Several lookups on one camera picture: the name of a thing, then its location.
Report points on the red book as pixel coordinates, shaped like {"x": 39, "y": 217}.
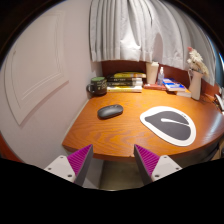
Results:
{"x": 153, "y": 86}

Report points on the cream tumbler cup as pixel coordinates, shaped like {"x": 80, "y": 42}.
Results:
{"x": 152, "y": 73}

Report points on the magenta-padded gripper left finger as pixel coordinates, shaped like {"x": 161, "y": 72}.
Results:
{"x": 63, "y": 166}

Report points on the orange book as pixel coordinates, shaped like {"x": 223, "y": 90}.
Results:
{"x": 185, "y": 93}

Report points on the thick black book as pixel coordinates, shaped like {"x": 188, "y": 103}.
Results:
{"x": 125, "y": 84}

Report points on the white and pink flowers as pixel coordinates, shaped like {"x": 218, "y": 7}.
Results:
{"x": 196, "y": 61}

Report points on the clear spray bottle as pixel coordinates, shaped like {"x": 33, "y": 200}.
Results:
{"x": 160, "y": 78}

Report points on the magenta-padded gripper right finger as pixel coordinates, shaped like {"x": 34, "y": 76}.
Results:
{"x": 160, "y": 166}

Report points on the white pleated curtain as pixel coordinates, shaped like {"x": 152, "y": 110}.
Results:
{"x": 140, "y": 30}

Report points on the white flat device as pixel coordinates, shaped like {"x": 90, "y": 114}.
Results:
{"x": 220, "y": 100}

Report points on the white and grey mouse pad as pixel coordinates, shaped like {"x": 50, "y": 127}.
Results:
{"x": 171, "y": 126}

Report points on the dark mug with green inside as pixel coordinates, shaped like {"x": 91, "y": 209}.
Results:
{"x": 98, "y": 87}

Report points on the dark grey computer mouse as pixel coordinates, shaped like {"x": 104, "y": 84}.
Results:
{"x": 110, "y": 111}

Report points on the blue book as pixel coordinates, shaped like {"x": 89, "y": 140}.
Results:
{"x": 173, "y": 85}

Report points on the yellow and white book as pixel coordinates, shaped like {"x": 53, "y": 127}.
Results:
{"x": 125, "y": 89}

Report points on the white ceramic vase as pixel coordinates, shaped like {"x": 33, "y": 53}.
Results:
{"x": 195, "y": 86}

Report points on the thin black book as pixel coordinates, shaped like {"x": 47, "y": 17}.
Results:
{"x": 125, "y": 80}

